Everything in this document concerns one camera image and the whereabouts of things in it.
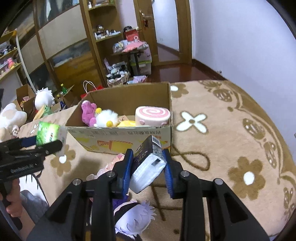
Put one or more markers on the brown cardboard box left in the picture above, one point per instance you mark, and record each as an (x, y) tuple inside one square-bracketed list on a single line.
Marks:
[(25, 101)]

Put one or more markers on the pink plush toy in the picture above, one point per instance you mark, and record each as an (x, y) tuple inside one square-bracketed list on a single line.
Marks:
[(88, 112)]

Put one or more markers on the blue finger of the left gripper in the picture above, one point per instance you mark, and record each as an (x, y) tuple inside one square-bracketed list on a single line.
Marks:
[(28, 142)]

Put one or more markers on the white and tan plush dog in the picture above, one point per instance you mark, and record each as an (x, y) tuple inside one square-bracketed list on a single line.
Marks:
[(11, 121)]

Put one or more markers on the red paper shopping bag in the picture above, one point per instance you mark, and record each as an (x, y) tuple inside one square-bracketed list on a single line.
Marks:
[(88, 87)]

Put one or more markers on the yellow plush toy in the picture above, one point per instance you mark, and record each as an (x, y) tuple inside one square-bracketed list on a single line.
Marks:
[(126, 123)]

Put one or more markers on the green tissue pack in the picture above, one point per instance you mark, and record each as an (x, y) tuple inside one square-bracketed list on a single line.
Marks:
[(49, 132)]

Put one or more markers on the wicker basket with socks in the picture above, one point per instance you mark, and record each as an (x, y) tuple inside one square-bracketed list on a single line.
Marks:
[(116, 77)]

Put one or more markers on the green glass bottle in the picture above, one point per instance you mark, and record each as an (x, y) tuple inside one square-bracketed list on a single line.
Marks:
[(64, 89)]

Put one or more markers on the open cardboard box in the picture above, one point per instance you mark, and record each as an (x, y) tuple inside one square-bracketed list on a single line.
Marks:
[(123, 100)]

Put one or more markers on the white fluffy plush yellow pompoms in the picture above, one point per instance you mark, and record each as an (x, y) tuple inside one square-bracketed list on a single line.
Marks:
[(106, 118)]

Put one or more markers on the beige floral blanket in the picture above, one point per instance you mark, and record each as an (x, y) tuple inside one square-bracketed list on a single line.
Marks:
[(216, 131)]

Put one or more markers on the wooden door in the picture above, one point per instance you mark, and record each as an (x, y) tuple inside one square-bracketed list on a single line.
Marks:
[(166, 27)]

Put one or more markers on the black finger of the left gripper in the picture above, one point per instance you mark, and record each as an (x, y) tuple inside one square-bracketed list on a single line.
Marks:
[(49, 148)]

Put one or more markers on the black and white tissue pack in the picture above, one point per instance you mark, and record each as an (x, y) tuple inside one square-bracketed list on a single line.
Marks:
[(148, 163)]

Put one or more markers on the wooden wardrobe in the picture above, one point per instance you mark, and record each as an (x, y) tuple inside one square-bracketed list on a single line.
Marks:
[(55, 47)]

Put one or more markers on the pink dress doll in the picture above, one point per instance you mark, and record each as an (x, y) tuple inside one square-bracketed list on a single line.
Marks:
[(108, 167)]

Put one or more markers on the person's left hand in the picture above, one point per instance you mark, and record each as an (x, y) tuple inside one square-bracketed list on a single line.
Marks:
[(15, 209)]

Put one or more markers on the pink swirl roll plush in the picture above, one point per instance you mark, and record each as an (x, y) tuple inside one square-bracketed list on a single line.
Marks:
[(152, 116)]

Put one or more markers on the white round plush head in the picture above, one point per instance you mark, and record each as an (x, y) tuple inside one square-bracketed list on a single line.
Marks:
[(44, 97)]

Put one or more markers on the small cardboard box on floor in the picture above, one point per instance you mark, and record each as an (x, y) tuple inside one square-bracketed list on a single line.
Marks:
[(137, 79)]

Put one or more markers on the black side table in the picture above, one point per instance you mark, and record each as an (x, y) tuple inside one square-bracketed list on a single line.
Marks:
[(121, 53)]

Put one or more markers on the red gift bag on table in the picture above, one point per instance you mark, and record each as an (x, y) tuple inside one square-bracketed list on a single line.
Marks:
[(131, 34)]

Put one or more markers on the wooden corner shelf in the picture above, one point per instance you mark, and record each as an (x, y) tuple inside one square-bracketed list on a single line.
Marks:
[(103, 29)]

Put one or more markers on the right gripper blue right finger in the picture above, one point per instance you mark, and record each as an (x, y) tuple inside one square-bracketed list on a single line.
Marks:
[(172, 170)]

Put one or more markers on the white-haired blindfold plush doll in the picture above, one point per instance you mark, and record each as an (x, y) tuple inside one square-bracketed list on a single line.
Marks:
[(131, 218)]

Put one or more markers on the green frog plush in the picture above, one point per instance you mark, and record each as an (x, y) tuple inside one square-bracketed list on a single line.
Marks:
[(47, 111)]

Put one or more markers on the pink cloth on table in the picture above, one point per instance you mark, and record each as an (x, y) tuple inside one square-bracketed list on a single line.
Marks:
[(133, 46)]

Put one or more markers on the white toy display shelf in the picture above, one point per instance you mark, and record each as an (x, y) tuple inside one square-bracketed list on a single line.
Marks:
[(12, 58)]

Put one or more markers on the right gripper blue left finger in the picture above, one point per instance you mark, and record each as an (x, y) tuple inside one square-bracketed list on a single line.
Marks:
[(123, 170)]

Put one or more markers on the clear storage bin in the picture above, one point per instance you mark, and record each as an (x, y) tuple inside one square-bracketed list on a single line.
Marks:
[(141, 62)]

